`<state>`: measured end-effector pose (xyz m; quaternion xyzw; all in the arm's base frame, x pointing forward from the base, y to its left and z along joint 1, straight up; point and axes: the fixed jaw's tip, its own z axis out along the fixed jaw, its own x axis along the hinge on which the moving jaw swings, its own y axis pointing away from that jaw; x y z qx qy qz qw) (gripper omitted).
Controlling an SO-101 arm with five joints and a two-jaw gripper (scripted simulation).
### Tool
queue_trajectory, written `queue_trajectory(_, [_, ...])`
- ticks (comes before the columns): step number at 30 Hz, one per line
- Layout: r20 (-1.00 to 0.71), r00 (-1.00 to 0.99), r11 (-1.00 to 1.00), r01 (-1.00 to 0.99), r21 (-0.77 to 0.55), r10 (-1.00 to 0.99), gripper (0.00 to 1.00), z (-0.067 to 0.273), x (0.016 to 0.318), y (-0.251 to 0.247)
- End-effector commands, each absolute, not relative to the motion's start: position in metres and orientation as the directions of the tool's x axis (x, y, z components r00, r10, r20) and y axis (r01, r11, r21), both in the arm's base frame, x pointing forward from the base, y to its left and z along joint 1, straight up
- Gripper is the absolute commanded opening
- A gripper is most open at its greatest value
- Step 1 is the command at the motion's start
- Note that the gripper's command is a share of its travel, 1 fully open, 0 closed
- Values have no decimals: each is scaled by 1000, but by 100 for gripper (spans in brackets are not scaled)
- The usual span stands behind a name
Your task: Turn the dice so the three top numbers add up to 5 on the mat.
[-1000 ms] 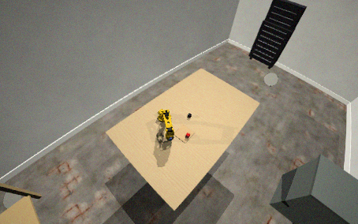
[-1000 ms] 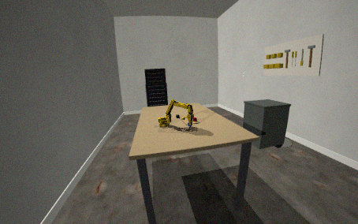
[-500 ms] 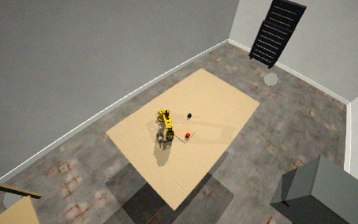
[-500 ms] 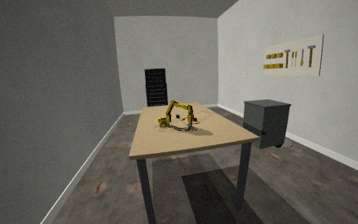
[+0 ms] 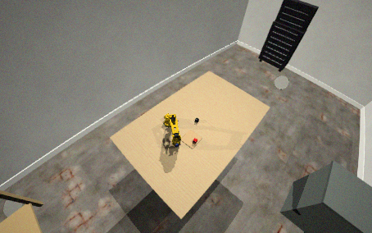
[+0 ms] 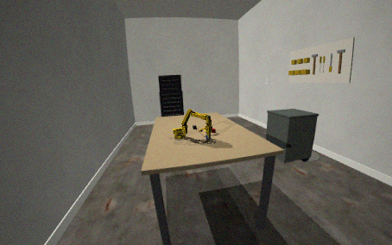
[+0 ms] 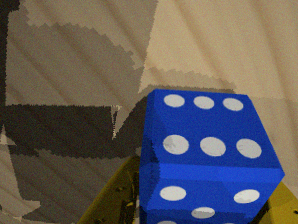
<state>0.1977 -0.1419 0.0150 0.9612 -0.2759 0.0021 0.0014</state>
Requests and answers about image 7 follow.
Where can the blue die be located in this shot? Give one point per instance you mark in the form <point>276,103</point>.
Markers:
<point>205,159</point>

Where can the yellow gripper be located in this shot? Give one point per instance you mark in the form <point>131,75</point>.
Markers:
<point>116,203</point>

